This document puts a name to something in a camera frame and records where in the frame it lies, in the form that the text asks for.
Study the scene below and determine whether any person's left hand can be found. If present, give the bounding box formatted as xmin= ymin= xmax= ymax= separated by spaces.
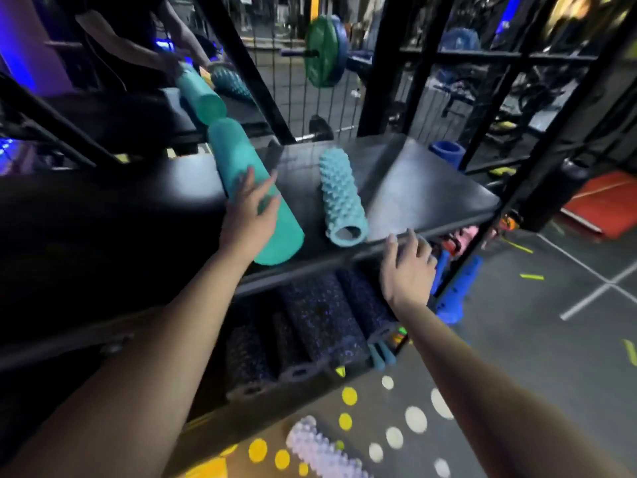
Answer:
xmin=219 ymin=166 xmax=282 ymax=265

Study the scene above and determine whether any person's right hand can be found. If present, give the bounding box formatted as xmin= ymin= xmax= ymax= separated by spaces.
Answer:
xmin=380 ymin=229 xmax=439 ymax=314

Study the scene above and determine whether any smooth teal foam roller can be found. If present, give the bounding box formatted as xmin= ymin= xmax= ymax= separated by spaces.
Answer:
xmin=207 ymin=117 xmax=306 ymax=267
xmin=175 ymin=62 xmax=228 ymax=126

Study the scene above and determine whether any person's right forearm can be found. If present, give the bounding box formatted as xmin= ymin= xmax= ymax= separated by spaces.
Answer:
xmin=392 ymin=302 xmax=634 ymax=478

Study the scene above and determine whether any person's left forearm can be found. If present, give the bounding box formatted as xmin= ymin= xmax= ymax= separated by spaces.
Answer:
xmin=0 ymin=246 xmax=250 ymax=478

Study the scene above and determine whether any black speckled foam roller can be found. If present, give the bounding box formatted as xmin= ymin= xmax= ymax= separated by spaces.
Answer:
xmin=278 ymin=274 xmax=370 ymax=376
xmin=223 ymin=321 xmax=278 ymax=403
xmin=268 ymin=308 xmax=326 ymax=385
xmin=337 ymin=266 xmax=400 ymax=345

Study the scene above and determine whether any light blue spiky foam roller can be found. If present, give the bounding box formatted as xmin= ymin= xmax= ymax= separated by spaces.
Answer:
xmin=318 ymin=147 xmax=369 ymax=248

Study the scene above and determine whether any black metal shelf rack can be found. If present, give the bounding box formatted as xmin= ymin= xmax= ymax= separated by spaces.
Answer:
xmin=0 ymin=0 xmax=637 ymax=478

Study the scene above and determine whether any blue plastic dumbbell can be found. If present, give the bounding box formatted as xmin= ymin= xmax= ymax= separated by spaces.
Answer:
xmin=431 ymin=251 xmax=484 ymax=326

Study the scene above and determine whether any pink kettlebell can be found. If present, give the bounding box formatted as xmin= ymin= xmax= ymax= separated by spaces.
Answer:
xmin=443 ymin=225 xmax=481 ymax=254

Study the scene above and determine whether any teal stick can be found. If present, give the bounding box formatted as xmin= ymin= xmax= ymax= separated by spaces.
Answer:
xmin=367 ymin=340 xmax=397 ymax=372

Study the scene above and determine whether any blue cylinder roller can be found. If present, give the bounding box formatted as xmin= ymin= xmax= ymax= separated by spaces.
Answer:
xmin=429 ymin=140 xmax=467 ymax=171

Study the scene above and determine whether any teal spiky foam roller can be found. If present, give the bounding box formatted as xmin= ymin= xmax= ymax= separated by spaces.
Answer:
xmin=209 ymin=64 xmax=255 ymax=104

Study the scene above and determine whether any green weight plate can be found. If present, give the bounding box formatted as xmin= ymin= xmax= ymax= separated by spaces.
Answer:
xmin=304 ymin=16 xmax=340 ymax=89

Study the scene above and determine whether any blue weight plate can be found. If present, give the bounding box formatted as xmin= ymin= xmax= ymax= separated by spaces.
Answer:
xmin=330 ymin=15 xmax=350 ymax=85

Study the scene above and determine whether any white spiky foam roller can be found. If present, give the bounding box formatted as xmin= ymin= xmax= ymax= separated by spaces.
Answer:
xmin=286 ymin=415 xmax=375 ymax=478

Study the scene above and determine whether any red floor mat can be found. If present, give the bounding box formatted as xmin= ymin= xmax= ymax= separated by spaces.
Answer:
xmin=561 ymin=170 xmax=637 ymax=240

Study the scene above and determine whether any blue exercise ball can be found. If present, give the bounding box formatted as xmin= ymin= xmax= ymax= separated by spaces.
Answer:
xmin=439 ymin=27 xmax=482 ymax=53

